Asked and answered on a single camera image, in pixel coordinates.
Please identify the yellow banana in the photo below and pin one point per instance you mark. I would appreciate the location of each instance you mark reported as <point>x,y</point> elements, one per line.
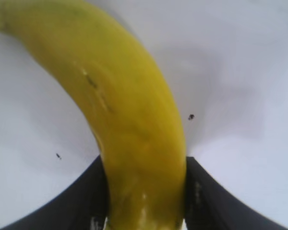
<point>124,100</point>

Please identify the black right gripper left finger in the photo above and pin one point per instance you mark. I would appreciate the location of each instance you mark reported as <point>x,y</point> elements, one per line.
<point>69,198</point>

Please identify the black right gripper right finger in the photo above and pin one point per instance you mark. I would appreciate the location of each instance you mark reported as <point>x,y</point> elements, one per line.
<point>220,198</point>

